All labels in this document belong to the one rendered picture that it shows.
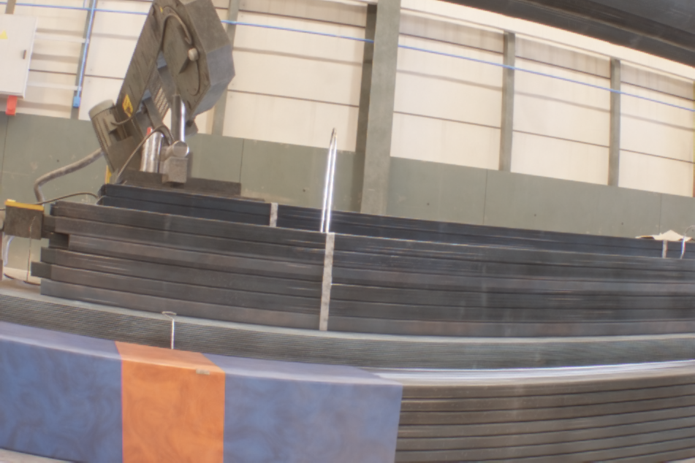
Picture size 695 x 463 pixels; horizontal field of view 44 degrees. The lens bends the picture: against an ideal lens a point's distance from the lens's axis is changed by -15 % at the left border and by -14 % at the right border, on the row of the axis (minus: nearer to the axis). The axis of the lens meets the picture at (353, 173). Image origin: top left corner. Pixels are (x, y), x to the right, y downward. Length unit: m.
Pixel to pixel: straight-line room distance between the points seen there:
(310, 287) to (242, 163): 6.94
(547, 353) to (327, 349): 0.58
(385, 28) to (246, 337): 7.73
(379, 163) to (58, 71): 3.35
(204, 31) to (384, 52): 5.45
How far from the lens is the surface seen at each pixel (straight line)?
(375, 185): 9.44
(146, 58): 5.32
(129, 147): 6.37
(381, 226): 3.14
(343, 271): 2.43
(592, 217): 10.79
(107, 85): 9.37
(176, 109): 5.02
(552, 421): 1.42
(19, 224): 5.64
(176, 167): 4.81
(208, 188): 5.27
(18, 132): 9.14
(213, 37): 4.32
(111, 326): 2.09
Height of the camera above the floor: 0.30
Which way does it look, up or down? 6 degrees up
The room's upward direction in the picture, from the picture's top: 5 degrees clockwise
